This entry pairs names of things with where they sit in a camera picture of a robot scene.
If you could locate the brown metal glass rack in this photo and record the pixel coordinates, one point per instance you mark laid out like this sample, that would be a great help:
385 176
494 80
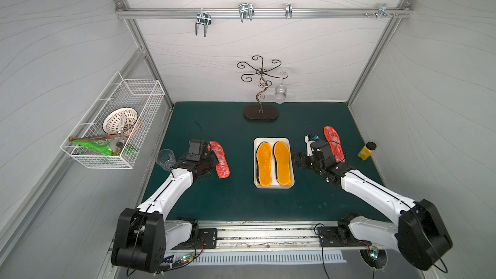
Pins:
258 112

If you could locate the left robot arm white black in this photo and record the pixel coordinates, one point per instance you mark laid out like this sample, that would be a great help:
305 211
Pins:
153 211

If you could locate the hanging wine glass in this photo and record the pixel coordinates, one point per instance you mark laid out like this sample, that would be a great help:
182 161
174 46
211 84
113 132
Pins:
281 89

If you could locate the green plastic item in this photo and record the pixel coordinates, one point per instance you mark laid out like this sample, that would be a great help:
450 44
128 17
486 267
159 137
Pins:
105 146

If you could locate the metal hook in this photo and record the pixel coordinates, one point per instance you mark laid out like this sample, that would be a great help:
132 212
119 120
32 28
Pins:
203 20
288 11
382 12
246 12

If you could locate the orange insole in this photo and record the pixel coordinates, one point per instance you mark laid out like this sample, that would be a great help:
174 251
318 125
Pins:
282 157
264 158

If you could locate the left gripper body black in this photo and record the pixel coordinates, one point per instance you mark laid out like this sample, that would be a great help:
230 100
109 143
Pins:
209 159

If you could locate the aluminium top rail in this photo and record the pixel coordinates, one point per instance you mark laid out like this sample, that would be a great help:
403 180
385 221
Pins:
259 13

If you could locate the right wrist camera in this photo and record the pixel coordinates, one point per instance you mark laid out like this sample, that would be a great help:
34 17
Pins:
310 139

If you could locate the green table mat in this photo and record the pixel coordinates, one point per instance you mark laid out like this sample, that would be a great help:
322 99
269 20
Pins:
236 197

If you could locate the white plastic strainer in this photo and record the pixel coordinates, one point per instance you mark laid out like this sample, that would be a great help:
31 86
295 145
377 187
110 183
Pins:
120 122

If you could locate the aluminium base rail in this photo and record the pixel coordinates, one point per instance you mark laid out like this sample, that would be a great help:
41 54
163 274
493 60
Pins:
228 237

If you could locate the yellow bottle black cap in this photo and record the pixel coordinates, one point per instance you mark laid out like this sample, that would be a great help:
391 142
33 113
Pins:
367 150

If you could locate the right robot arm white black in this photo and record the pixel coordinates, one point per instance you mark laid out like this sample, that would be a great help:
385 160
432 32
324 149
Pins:
415 229

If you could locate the white storage box tray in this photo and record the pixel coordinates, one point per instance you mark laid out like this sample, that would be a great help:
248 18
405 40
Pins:
275 184

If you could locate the red insole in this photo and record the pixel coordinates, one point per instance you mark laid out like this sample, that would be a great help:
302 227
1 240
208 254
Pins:
334 141
222 168

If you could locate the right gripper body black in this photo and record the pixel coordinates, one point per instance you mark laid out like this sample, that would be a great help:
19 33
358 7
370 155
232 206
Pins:
327 154

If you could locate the clear plastic cup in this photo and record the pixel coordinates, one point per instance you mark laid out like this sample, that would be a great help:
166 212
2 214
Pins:
166 159

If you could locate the white wire basket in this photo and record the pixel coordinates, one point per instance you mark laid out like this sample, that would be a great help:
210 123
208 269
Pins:
145 96

